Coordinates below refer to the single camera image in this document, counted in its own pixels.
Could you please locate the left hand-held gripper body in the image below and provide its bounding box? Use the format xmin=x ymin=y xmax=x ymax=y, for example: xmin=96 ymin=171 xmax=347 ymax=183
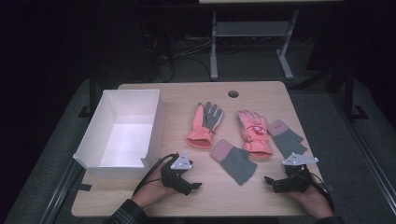
xmin=160 ymin=150 xmax=195 ymax=196

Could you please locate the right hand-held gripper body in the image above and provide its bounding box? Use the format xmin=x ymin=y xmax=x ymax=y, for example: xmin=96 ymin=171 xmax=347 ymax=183
xmin=274 ymin=151 xmax=319 ymax=194

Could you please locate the grey fingerless glove pink cuff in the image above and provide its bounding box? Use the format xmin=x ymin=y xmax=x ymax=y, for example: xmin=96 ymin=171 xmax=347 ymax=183
xmin=267 ymin=119 xmax=308 ymax=160
xmin=210 ymin=138 xmax=259 ymax=187

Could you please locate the white cardboard box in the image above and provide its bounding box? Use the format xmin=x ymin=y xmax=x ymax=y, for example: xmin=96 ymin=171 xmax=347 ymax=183
xmin=72 ymin=89 xmax=166 ymax=180

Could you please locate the person's left hand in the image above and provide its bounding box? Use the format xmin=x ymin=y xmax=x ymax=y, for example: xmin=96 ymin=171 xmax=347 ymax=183
xmin=132 ymin=163 xmax=179 ymax=209

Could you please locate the person's right hand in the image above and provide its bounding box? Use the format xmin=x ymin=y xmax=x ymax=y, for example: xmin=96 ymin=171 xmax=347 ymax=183
xmin=287 ymin=182 xmax=334 ymax=219

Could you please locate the pink padded ski glove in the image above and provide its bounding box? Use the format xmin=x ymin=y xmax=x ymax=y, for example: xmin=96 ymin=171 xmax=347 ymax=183
xmin=236 ymin=109 xmax=274 ymax=158

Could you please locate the pink glove with grey palm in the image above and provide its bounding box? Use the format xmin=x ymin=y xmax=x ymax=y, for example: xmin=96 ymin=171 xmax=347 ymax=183
xmin=186 ymin=101 xmax=225 ymax=150

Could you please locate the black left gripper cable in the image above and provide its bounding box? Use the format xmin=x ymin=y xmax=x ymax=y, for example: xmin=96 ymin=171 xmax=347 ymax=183
xmin=132 ymin=152 xmax=181 ymax=198

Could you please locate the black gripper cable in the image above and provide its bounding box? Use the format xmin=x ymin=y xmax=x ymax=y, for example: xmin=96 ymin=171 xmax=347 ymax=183
xmin=306 ymin=171 xmax=336 ymax=214
xmin=132 ymin=152 xmax=181 ymax=198

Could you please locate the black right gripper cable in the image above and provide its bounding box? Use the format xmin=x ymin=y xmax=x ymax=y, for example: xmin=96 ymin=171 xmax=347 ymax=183
xmin=306 ymin=171 xmax=336 ymax=214

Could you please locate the grey aluminium rail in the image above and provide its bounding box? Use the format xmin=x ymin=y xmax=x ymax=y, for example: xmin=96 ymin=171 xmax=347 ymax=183
xmin=330 ymin=91 xmax=396 ymax=216
xmin=38 ymin=160 xmax=86 ymax=224

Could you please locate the tangle of floor cables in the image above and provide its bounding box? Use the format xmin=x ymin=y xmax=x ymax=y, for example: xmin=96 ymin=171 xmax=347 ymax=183
xmin=141 ymin=32 xmax=213 ymax=84

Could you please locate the grey metal desk frame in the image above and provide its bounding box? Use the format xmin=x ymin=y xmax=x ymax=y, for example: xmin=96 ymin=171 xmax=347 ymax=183
xmin=209 ymin=8 xmax=301 ymax=81

